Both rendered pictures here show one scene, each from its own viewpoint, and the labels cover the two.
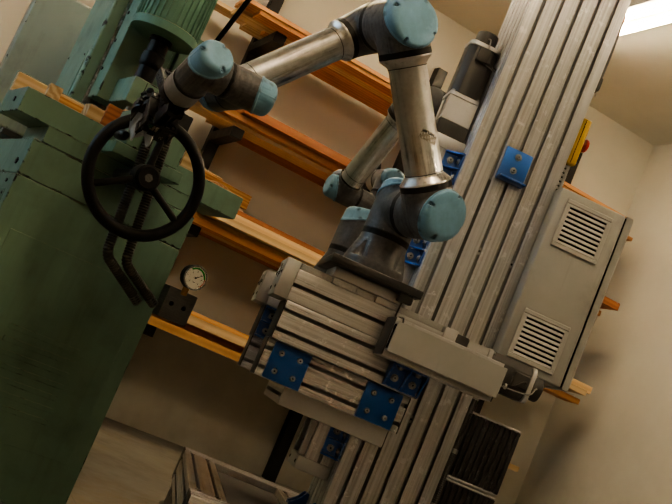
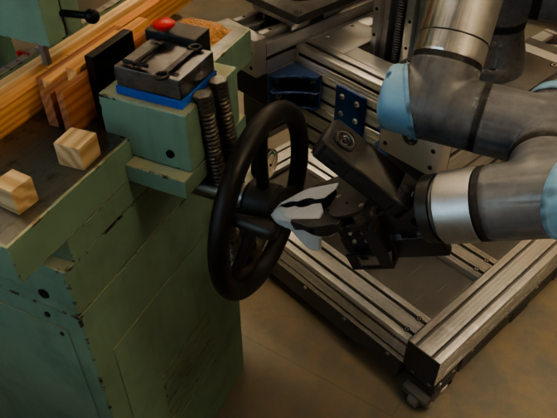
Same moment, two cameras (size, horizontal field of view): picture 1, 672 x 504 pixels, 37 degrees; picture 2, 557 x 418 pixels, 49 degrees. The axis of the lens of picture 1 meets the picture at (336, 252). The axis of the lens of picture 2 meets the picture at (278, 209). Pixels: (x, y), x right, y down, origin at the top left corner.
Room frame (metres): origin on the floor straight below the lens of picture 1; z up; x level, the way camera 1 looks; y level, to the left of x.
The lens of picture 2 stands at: (1.69, 0.82, 1.37)
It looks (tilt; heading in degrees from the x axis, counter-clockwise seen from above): 41 degrees down; 325
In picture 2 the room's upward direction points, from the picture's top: straight up
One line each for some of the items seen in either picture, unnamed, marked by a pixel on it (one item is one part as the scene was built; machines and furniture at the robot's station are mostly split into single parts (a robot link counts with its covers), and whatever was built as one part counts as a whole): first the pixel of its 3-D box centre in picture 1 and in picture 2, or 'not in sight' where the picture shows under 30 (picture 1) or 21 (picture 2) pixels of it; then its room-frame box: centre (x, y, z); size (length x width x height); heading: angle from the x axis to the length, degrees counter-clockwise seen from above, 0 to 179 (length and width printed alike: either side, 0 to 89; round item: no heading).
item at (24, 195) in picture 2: (53, 93); (15, 191); (2.31, 0.75, 0.92); 0.03 x 0.03 x 0.04; 25
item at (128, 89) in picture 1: (132, 98); (22, 8); (2.55, 0.64, 1.03); 0.14 x 0.07 x 0.09; 30
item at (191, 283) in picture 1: (191, 280); (262, 166); (2.48, 0.30, 0.65); 0.06 x 0.04 x 0.08; 120
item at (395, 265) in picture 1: (378, 255); (487, 39); (2.32, -0.09, 0.87); 0.15 x 0.15 x 0.10
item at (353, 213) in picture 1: (360, 231); not in sight; (2.81, -0.04, 0.98); 0.13 x 0.12 x 0.14; 111
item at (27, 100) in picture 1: (129, 156); (127, 121); (2.45, 0.56, 0.87); 0.61 x 0.30 x 0.06; 120
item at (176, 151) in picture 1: (149, 140); (172, 108); (2.37, 0.52, 0.91); 0.15 x 0.14 x 0.09; 120
